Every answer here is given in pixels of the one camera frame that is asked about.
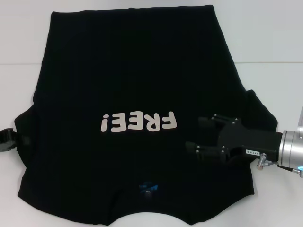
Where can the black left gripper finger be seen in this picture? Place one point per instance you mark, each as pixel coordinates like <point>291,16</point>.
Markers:
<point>24,140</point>

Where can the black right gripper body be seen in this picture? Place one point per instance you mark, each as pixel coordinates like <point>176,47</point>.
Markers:
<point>251,140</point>

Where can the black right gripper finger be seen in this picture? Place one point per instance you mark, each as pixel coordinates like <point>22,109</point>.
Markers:
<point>206,121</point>
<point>209,153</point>

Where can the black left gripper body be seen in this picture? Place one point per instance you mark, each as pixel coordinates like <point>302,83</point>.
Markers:
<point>6,145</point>

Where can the black T-shirt with white print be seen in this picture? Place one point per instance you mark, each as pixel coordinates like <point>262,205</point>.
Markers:
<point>142,71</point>

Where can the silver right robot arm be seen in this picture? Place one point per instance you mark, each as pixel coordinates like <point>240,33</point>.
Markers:
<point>290,146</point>

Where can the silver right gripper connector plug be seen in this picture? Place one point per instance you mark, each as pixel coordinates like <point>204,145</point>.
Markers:
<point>261,162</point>

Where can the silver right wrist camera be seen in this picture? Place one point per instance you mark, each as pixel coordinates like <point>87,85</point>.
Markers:
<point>301,125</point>

